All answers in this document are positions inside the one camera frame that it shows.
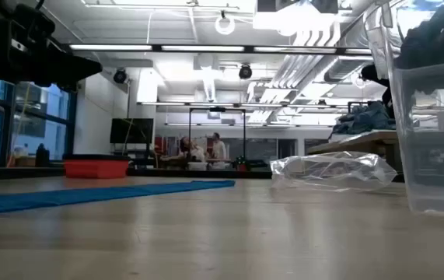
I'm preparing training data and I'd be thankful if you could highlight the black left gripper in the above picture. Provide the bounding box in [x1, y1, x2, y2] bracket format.
[7, 0, 103, 93]

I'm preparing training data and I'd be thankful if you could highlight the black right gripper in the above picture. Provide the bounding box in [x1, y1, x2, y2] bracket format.
[360, 2, 444, 94]

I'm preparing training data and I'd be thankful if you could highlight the clear plastic bag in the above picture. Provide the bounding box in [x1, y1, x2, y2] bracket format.
[270, 150, 398, 192]

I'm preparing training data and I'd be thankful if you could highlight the blue elastic bandage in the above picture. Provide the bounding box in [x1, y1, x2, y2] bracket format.
[0, 179, 237, 217]

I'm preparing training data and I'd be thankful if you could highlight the ceiling light strip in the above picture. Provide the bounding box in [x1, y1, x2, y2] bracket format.
[69, 44, 154, 52]
[161, 45, 246, 53]
[253, 46, 337, 54]

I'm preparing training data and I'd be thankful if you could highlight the blue cloth pile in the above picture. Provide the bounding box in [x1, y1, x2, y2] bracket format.
[330, 100, 397, 135]

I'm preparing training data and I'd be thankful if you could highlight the wooden work table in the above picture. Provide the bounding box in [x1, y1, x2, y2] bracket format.
[306, 130, 401, 174]

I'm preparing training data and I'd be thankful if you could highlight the black bottle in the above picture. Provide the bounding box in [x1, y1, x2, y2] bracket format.
[34, 142, 51, 169]

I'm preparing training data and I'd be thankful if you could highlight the clear plastic container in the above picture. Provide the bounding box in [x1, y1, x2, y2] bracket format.
[363, 0, 444, 218]

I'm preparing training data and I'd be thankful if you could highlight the small red box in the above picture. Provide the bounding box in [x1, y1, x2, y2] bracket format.
[63, 153, 132, 180]

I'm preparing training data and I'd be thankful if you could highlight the orange tub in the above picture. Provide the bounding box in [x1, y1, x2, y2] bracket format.
[6, 155, 36, 169]

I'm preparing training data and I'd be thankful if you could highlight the person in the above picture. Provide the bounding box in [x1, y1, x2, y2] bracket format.
[210, 131, 228, 161]
[161, 135, 207, 163]

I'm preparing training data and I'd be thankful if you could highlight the black aluminium table frame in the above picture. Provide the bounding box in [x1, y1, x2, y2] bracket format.
[0, 166, 273, 180]

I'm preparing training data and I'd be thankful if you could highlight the dark ceiling duct box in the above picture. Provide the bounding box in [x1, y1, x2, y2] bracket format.
[257, 0, 340, 14]

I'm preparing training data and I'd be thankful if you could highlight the black metal rig frame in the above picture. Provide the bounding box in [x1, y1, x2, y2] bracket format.
[188, 107, 246, 170]

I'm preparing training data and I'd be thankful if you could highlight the white ring lamp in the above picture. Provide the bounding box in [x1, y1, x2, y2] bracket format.
[214, 14, 236, 37]

